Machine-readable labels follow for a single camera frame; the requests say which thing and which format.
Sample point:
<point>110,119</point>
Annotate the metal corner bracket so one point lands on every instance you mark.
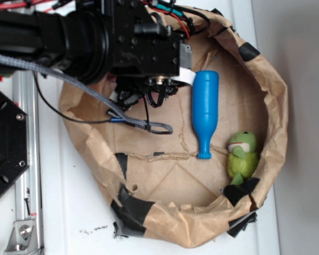
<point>23,239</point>

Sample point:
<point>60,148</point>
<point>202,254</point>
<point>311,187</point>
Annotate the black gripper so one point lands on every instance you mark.
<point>149,59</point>

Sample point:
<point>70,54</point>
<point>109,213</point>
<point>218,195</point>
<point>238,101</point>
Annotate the blue plastic bottle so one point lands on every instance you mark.
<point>205,109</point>

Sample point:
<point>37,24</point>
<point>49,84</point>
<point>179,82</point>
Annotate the aluminium extrusion rail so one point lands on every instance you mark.
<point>29,183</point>

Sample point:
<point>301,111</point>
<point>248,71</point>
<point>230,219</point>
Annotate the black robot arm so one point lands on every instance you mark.
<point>80,44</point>

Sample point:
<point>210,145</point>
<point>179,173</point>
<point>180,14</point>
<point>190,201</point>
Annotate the green plush frog toy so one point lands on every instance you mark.
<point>243,157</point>

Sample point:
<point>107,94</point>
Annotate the black screw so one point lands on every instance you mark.
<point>27,206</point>

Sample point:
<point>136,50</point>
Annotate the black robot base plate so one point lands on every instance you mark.
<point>13,143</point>

